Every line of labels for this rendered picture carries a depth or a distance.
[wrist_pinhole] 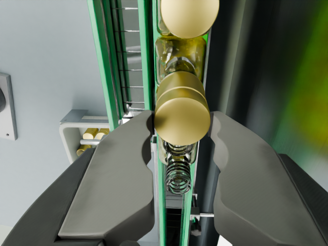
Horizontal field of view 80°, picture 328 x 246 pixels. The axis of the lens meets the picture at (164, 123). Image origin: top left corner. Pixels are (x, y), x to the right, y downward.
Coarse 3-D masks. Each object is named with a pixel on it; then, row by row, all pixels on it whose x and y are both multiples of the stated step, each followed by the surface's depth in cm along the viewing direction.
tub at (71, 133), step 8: (64, 128) 57; (72, 128) 61; (80, 128) 64; (64, 136) 58; (72, 136) 61; (80, 136) 66; (96, 136) 66; (64, 144) 59; (72, 144) 62; (80, 144) 66; (72, 152) 62; (72, 160) 62
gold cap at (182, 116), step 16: (176, 80) 13; (192, 80) 13; (160, 96) 12; (176, 96) 11; (192, 96) 11; (160, 112) 11; (176, 112) 11; (192, 112) 11; (208, 112) 11; (160, 128) 12; (176, 128) 12; (192, 128) 12; (208, 128) 12; (176, 144) 12
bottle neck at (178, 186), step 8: (168, 160) 25; (176, 160) 24; (184, 160) 24; (168, 168) 23; (176, 168) 22; (184, 168) 23; (168, 176) 22; (176, 176) 21; (184, 176) 22; (168, 184) 22; (176, 184) 23; (184, 184) 23; (176, 192) 23; (184, 192) 22
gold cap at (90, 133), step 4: (88, 128) 62; (92, 128) 62; (96, 128) 63; (84, 132) 61; (88, 132) 60; (92, 132) 61; (96, 132) 63; (84, 136) 60; (88, 136) 60; (92, 136) 60
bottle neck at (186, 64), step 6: (174, 60) 19; (180, 60) 18; (186, 60) 19; (168, 66) 18; (174, 66) 17; (180, 66) 16; (186, 66) 17; (192, 66) 18; (168, 72) 17; (192, 72) 16
